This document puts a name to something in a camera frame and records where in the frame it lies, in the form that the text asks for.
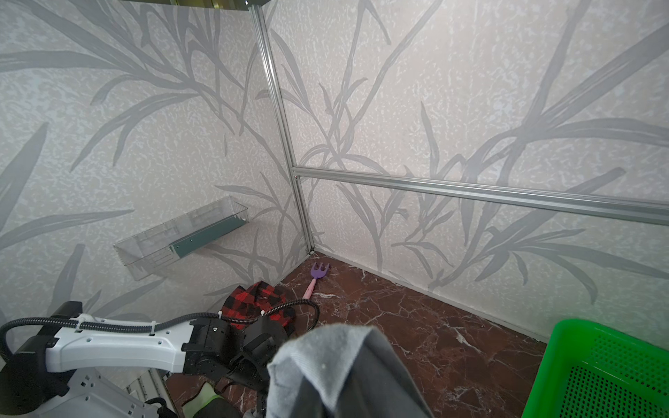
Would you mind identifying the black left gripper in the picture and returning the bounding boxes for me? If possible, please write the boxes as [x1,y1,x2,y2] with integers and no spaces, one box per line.
[224,316,287,392]

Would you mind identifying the grey long sleeve shirt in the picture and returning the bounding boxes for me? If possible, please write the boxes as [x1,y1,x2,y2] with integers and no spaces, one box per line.
[266,324,432,417]

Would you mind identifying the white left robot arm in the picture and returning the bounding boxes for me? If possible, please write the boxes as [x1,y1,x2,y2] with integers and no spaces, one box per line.
[1,299,320,417]

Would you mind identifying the red black plaid shirt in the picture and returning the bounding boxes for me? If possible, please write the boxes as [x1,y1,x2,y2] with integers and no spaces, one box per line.
[221,281,295,335]

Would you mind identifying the purple pink toy rake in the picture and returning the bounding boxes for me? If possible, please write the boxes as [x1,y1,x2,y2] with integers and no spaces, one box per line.
[302,262,330,300]

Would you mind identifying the green plastic basket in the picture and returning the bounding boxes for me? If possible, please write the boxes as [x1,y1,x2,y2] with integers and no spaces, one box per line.
[523,319,668,417]

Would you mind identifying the clear plastic wall shelf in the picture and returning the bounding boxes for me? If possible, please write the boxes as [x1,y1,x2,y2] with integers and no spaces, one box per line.
[113,196,248,281]

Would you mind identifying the aluminium frame rails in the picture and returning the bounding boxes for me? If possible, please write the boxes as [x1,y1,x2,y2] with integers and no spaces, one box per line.
[246,1,668,253]

